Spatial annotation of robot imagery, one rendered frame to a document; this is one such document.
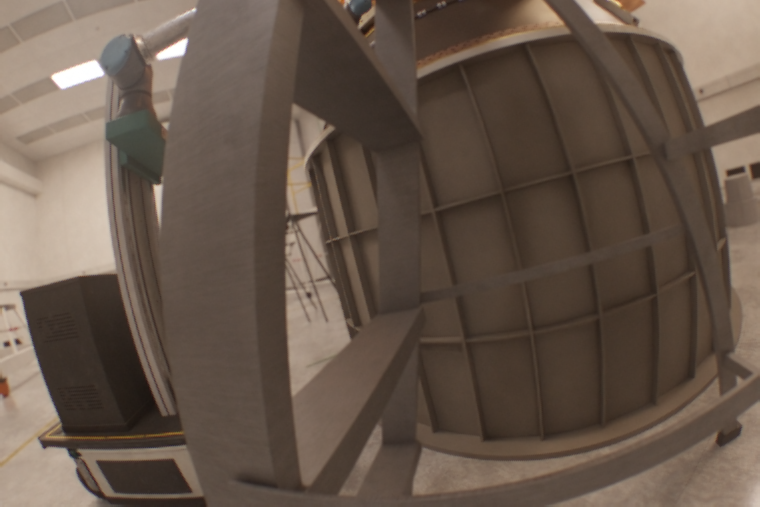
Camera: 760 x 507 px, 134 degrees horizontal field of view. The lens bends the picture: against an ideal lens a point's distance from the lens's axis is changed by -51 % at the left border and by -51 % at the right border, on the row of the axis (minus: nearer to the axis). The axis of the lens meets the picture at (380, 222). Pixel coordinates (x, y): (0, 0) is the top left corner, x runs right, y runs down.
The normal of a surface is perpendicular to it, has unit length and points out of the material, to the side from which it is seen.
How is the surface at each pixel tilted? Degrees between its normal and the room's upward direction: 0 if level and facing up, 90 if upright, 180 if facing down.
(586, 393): 90
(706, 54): 90
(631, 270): 90
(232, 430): 87
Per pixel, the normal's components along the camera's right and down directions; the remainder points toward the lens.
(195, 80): -0.29, -0.03
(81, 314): 0.25, -0.11
